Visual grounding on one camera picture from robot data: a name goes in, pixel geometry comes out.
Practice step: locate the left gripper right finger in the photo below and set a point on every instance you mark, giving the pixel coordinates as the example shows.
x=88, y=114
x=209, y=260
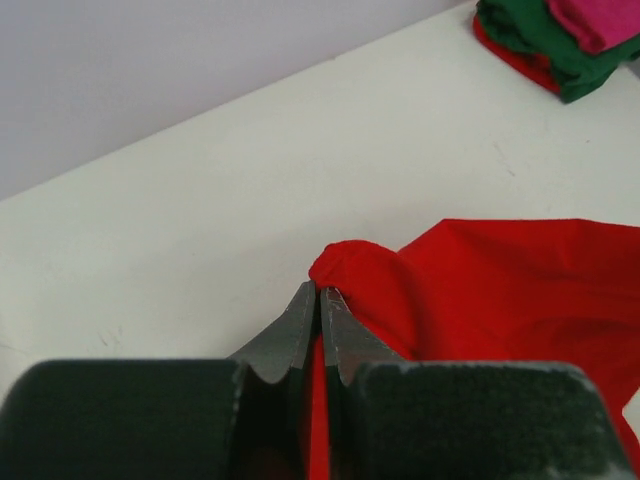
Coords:
x=390, y=418

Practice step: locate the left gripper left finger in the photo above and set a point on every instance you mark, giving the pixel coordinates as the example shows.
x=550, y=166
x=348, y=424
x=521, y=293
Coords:
x=239, y=417

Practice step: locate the red t-shirt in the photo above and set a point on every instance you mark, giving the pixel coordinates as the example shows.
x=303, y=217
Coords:
x=535, y=67
x=550, y=290

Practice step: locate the red folded t-shirt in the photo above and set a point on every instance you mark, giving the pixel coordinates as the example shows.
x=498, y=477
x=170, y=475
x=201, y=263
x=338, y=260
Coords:
x=535, y=67

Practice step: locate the green folded t-shirt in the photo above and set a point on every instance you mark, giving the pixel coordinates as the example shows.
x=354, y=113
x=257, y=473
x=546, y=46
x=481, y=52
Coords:
x=529, y=27

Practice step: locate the pink folded t-shirt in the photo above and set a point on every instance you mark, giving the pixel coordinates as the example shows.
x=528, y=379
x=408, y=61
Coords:
x=597, y=25

